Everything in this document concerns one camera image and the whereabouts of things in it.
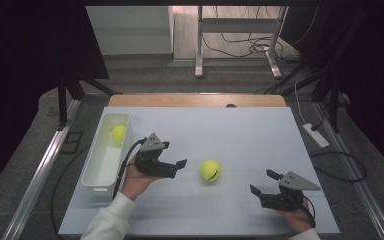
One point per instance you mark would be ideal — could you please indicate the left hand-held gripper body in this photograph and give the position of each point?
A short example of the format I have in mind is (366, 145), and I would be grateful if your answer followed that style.
(151, 165)

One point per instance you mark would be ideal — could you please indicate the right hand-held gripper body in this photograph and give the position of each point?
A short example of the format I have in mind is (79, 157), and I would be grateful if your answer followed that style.
(280, 200)

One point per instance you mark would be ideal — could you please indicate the yellow tennis ball black mark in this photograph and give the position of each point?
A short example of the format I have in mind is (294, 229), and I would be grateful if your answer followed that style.
(210, 170)

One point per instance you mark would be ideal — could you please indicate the plain yellow tennis ball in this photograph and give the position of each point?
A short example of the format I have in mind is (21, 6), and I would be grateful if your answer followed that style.
(119, 134)

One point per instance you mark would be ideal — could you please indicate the white plastic bin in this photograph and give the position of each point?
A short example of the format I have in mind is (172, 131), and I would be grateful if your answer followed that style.
(105, 163)

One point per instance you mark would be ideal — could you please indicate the person's left hand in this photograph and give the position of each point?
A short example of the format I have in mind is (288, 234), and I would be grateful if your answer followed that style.
(135, 183)

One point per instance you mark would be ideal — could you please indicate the person's right hand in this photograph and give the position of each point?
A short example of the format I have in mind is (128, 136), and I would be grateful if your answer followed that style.
(298, 220)

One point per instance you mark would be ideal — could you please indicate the white board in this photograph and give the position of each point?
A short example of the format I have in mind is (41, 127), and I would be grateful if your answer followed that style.
(246, 140)

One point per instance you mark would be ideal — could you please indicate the white power strip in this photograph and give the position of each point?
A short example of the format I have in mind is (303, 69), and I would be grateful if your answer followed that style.
(316, 136)

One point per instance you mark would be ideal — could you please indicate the black stand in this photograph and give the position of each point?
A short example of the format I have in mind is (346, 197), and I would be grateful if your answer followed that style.
(334, 106)
(62, 106)

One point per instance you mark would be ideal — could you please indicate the white cabinet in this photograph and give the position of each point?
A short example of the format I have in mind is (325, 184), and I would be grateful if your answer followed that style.
(130, 30)

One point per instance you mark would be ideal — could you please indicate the dark curtain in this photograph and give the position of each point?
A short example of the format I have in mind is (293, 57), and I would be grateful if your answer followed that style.
(20, 66)
(373, 66)

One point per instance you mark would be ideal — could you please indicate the metal floor rail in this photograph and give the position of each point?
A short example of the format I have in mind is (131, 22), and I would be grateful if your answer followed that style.
(363, 193)
(40, 176)

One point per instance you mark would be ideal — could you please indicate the white metal desk frame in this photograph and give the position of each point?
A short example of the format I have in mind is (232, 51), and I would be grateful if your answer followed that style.
(240, 25)

